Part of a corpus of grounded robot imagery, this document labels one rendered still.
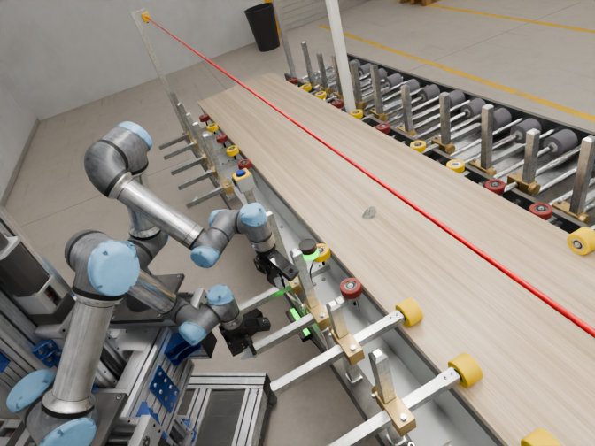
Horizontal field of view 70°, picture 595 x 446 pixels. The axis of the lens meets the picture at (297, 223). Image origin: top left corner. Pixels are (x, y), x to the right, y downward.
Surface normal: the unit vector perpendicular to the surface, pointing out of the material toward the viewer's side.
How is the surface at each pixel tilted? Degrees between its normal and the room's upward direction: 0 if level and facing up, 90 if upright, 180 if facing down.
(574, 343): 0
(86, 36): 90
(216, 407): 0
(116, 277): 85
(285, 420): 0
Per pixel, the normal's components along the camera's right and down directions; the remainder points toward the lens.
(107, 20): 0.36, 0.50
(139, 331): -0.24, -0.76
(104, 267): 0.77, 0.13
